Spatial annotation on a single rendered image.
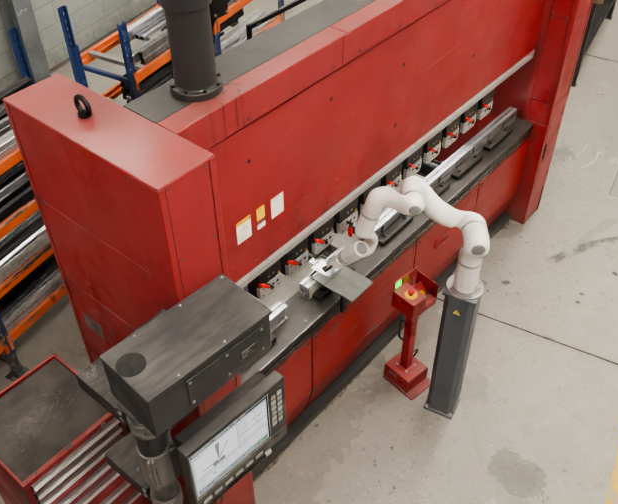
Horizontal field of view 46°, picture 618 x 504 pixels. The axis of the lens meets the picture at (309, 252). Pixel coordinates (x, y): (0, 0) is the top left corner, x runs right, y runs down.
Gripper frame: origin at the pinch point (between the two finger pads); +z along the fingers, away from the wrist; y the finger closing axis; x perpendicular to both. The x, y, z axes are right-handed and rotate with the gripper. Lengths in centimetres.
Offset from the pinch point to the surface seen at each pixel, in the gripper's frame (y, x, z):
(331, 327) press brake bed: 9.5, 28.8, 19.0
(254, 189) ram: 49, -52, -60
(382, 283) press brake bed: -38, 31, 21
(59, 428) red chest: 149, -19, 23
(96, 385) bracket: 149, -28, -64
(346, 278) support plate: -1.3, 10.5, -4.2
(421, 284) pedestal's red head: -45, 43, 3
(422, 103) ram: -79, -39, -45
